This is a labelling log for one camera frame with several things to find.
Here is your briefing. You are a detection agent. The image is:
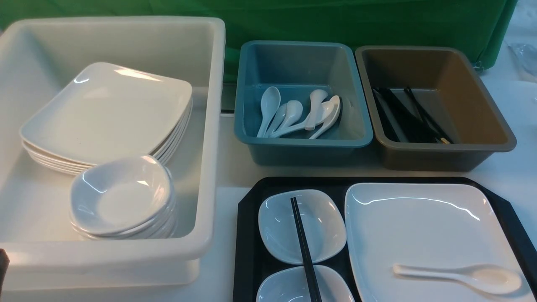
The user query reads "white square bowl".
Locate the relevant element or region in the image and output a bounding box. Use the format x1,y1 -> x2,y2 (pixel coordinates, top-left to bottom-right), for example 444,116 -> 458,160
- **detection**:
256,265 -> 355,302
258,189 -> 347,265

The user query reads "large white square plate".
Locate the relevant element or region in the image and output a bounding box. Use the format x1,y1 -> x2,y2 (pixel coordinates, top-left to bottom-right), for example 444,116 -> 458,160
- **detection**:
344,183 -> 536,302

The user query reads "black chopstick pair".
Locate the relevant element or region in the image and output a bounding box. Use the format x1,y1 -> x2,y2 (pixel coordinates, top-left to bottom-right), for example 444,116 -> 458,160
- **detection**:
290,197 -> 322,302

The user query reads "white ceramic spoon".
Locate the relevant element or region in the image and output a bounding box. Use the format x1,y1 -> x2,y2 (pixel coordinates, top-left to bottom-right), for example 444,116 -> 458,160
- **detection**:
393,264 -> 522,296

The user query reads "white spoon leftmost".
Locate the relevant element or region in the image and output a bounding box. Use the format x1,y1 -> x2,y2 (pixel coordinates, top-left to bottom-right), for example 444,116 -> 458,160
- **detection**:
257,86 -> 281,138

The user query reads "blue plastic bin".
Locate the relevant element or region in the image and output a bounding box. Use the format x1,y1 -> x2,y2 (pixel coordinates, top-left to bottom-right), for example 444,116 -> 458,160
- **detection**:
234,41 -> 374,167

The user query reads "black serving tray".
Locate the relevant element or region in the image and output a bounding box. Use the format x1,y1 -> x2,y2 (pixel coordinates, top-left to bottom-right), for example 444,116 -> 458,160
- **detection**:
233,177 -> 536,302

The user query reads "black chopsticks bundle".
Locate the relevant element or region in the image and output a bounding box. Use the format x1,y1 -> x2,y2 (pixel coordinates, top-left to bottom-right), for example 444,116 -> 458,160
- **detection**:
373,86 -> 454,145

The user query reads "stack of white bowls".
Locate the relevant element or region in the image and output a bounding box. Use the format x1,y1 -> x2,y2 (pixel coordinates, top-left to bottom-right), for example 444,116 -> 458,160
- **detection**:
69,155 -> 177,240

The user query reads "large white plastic tub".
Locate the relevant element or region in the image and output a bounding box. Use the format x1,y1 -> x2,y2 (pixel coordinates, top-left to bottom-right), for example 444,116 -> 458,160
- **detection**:
1,16 -> 226,292

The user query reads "brown plastic bin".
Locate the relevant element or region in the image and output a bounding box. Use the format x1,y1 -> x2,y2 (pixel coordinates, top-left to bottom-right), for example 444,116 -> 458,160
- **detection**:
355,46 -> 516,172

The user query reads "stack of white plates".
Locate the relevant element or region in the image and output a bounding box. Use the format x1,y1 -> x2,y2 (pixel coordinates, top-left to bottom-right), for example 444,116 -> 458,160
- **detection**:
20,62 -> 193,174

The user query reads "green cloth backdrop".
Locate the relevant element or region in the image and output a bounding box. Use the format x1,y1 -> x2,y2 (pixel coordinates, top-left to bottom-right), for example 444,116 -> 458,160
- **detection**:
0,0 -> 517,83

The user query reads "clear plastic bag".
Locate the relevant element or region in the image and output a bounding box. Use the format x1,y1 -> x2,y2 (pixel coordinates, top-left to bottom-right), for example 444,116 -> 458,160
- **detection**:
508,43 -> 537,81

